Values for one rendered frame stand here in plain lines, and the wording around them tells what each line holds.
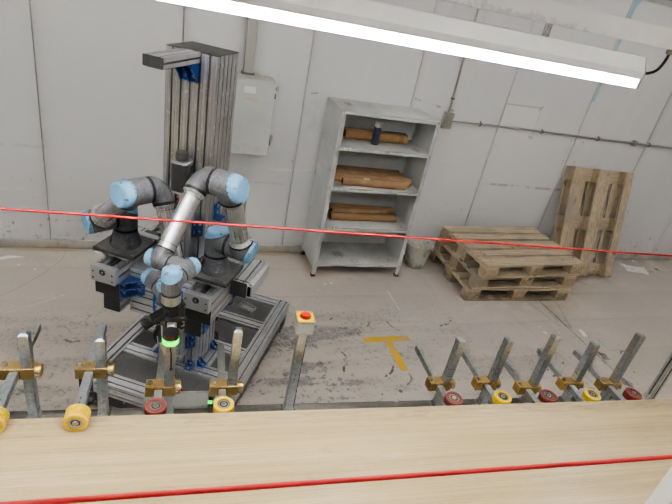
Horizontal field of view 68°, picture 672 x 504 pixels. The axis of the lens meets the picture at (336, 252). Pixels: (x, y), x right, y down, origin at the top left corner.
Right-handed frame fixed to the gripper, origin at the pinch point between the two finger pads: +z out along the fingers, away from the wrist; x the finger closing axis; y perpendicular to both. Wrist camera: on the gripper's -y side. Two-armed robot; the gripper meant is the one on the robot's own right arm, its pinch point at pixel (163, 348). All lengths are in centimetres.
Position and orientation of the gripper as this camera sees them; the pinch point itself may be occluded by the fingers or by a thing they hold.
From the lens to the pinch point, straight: 243.5
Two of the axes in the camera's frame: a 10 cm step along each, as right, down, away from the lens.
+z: -1.9, 8.6, 4.7
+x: -9.6, -0.6, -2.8
